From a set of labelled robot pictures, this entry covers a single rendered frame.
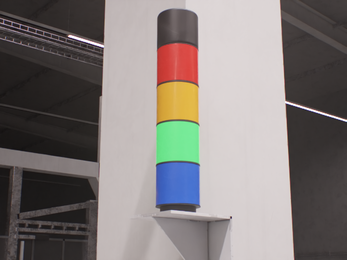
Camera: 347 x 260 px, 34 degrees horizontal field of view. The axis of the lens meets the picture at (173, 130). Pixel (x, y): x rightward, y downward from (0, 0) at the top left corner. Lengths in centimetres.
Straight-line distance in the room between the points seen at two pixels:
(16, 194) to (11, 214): 41
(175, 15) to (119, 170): 32
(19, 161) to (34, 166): 37
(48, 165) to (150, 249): 1137
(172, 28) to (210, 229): 29
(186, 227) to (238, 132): 25
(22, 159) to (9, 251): 188
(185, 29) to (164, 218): 27
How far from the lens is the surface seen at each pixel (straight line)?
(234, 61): 100
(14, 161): 1194
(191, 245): 79
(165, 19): 83
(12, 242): 1173
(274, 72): 108
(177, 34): 82
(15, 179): 1187
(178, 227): 78
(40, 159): 1220
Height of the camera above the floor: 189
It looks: 15 degrees up
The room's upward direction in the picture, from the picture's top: straight up
